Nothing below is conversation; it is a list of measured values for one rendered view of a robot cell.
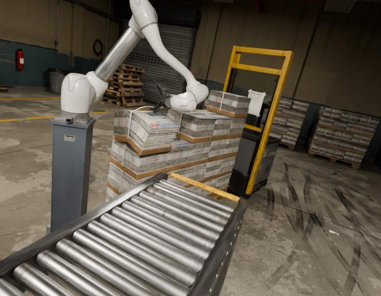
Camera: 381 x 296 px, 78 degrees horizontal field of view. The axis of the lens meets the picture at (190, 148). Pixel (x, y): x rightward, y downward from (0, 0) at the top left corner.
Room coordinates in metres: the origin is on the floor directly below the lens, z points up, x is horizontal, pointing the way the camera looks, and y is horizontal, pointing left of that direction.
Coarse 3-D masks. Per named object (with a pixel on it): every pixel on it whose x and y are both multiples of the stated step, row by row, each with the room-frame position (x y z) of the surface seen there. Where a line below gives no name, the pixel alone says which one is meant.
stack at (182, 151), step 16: (112, 144) 1.77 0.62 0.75; (128, 144) 1.64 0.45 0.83; (176, 144) 1.88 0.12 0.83; (192, 144) 1.99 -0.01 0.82; (208, 144) 2.20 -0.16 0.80; (224, 144) 2.44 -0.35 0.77; (128, 160) 1.62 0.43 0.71; (144, 160) 1.58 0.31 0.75; (160, 160) 1.70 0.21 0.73; (176, 160) 1.86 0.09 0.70; (192, 160) 2.03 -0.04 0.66; (112, 176) 1.74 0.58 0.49; (128, 176) 1.61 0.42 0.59; (192, 176) 2.07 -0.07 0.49; (208, 176) 2.29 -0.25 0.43; (112, 192) 1.73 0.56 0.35; (208, 192) 2.36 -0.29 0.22
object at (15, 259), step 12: (156, 180) 1.21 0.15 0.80; (132, 192) 1.03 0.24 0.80; (108, 204) 0.89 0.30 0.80; (120, 204) 0.92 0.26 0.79; (84, 216) 0.78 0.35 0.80; (96, 216) 0.79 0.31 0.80; (60, 228) 0.68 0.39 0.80; (72, 228) 0.70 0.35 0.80; (84, 228) 0.73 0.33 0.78; (48, 240) 0.62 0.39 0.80; (24, 252) 0.56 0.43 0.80; (36, 252) 0.57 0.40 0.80; (0, 264) 0.50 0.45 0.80; (12, 264) 0.51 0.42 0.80; (0, 276) 0.47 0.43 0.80; (24, 288) 0.53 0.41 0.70
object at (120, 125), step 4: (116, 112) 1.68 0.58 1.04; (120, 112) 1.65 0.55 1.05; (124, 112) 1.63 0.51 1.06; (116, 116) 1.68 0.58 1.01; (120, 116) 1.65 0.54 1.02; (124, 116) 1.62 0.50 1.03; (116, 120) 1.67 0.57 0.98; (120, 120) 1.65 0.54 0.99; (124, 120) 1.62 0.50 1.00; (116, 124) 1.67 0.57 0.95; (120, 124) 1.64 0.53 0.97; (124, 124) 1.61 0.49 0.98; (116, 128) 1.66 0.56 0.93; (120, 128) 1.63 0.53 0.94; (124, 128) 1.60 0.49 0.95; (116, 132) 1.66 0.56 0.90; (120, 132) 1.63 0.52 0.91; (124, 132) 1.60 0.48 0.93
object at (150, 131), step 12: (144, 120) 1.49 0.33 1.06; (156, 120) 1.57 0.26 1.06; (168, 120) 1.66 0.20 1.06; (132, 132) 1.55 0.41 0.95; (144, 132) 1.48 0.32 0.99; (156, 132) 1.50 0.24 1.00; (168, 132) 1.60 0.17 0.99; (144, 144) 1.48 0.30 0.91; (156, 144) 1.57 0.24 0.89; (168, 144) 1.67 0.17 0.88
